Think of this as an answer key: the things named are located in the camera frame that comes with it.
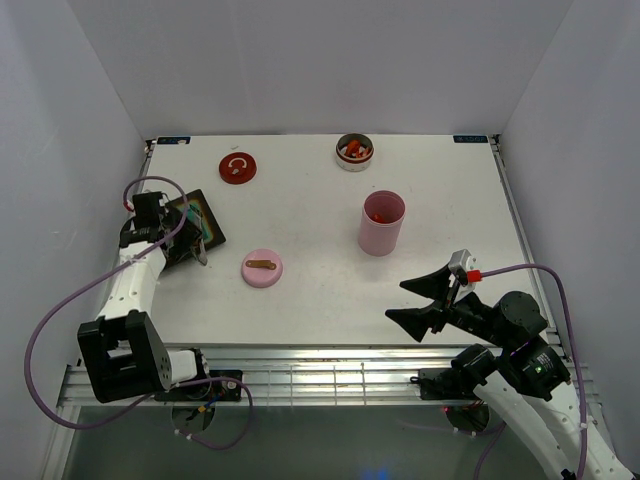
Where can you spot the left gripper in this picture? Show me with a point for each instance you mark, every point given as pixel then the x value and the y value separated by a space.
pixel 191 233

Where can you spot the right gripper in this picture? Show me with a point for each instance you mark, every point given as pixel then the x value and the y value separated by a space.
pixel 416 320

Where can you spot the metal tongs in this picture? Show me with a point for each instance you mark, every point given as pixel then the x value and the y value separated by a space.
pixel 200 253

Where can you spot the pink cylindrical container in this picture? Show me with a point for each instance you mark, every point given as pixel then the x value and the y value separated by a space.
pixel 380 239

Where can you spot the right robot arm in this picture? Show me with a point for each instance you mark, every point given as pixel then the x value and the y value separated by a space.
pixel 513 370

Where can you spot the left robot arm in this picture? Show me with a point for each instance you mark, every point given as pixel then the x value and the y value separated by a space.
pixel 122 351

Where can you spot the black square food plate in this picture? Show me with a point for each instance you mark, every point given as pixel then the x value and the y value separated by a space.
pixel 212 233

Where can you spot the red round lid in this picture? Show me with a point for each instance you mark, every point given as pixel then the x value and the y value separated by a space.
pixel 237 168

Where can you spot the left blue label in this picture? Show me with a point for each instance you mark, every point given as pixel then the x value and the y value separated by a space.
pixel 173 140

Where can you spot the blue label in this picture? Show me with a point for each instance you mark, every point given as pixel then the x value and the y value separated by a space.
pixel 173 140
pixel 470 139

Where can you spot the metal bowl with red band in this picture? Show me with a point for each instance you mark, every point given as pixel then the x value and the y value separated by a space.
pixel 355 163

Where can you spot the right blue label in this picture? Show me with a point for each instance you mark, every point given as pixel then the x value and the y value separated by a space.
pixel 470 139

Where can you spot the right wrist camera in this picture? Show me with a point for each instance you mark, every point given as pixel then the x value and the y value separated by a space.
pixel 461 263

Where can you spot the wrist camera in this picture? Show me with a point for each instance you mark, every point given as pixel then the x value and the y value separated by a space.
pixel 147 208
pixel 461 263

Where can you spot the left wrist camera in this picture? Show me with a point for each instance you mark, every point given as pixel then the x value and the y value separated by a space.
pixel 147 208

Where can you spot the pink lid with brown handle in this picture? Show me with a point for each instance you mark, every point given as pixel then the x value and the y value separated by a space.
pixel 262 268

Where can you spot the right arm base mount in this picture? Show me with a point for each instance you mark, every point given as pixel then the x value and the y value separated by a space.
pixel 447 384

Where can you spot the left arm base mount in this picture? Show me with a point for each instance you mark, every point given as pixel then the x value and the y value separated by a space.
pixel 227 390

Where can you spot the aluminium frame rail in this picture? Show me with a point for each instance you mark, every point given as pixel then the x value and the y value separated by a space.
pixel 336 376

